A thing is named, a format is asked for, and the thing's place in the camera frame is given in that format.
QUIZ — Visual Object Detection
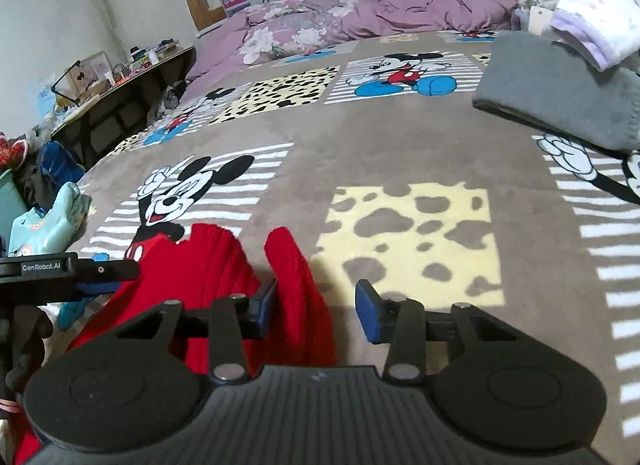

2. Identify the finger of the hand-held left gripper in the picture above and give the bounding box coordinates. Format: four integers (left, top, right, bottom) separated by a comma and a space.
75, 259, 142, 297

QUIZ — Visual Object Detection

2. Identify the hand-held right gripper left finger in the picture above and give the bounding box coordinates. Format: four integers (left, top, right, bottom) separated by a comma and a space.
106, 278, 279, 382

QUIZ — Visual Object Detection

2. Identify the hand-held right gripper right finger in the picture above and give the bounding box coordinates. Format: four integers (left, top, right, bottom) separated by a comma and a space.
354, 280, 532, 381

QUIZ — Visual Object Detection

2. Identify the red knitted sweater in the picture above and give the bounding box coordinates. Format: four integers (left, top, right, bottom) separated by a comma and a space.
12, 223, 339, 465

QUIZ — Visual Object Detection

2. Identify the light blue garment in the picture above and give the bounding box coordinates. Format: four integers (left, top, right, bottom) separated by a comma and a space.
7, 182, 101, 332

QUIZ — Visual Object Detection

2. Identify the teal storage box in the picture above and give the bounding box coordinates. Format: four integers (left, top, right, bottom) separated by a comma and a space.
0, 169, 28, 242

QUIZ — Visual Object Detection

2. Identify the blue cloth bundle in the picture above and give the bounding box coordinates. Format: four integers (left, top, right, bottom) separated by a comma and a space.
39, 141, 86, 186

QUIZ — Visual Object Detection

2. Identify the red patterned cloth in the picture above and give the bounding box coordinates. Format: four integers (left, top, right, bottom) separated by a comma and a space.
0, 134, 30, 172

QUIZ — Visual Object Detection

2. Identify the dark cluttered desk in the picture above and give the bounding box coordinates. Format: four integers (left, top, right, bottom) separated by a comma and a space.
50, 45, 197, 172

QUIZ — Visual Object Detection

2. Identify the cartoon printed blanket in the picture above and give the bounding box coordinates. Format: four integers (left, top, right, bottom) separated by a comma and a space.
75, 30, 640, 446

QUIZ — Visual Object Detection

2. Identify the black desk lamp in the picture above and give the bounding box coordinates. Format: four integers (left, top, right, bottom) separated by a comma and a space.
51, 60, 84, 106

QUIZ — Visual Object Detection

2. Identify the grey folded garment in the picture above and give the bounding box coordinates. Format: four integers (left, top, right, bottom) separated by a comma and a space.
472, 32, 640, 156

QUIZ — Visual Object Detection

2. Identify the purple floral duvet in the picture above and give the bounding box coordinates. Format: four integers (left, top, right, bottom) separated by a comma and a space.
187, 0, 523, 82

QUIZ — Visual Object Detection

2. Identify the white purple flower-print garment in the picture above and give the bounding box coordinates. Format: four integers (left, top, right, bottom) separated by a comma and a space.
549, 0, 640, 72

